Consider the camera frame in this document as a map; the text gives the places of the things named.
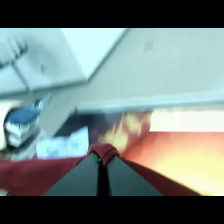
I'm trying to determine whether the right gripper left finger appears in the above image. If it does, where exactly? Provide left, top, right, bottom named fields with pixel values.
left=44, top=153, right=102, bottom=197

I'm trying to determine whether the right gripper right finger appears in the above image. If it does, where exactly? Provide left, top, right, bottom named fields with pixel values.
left=106, top=155, right=164, bottom=197

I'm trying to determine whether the red garment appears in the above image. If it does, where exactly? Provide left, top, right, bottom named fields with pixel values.
left=0, top=143, right=201, bottom=197

